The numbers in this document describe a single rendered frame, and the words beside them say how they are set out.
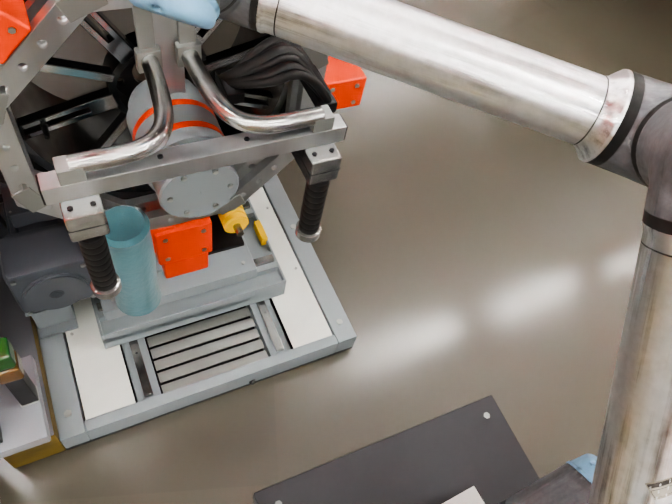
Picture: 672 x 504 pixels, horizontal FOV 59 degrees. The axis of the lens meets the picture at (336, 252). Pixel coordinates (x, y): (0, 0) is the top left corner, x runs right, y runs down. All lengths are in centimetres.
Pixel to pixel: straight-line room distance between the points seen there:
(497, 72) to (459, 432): 92
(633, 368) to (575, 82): 33
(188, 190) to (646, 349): 65
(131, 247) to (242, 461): 77
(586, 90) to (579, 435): 133
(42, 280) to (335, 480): 77
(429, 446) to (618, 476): 67
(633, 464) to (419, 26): 55
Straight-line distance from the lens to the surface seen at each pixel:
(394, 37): 72
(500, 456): 146
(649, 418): 75
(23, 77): 94
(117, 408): 162
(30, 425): 125
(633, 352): 73
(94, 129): 135
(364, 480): 135
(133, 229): 105
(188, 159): 82
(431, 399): 178
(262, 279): 169
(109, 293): 96
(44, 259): 146
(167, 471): 164
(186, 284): 159
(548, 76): 75
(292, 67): 88
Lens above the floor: 159
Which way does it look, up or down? 55 degrees down
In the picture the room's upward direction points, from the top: 16 degrees clockwise
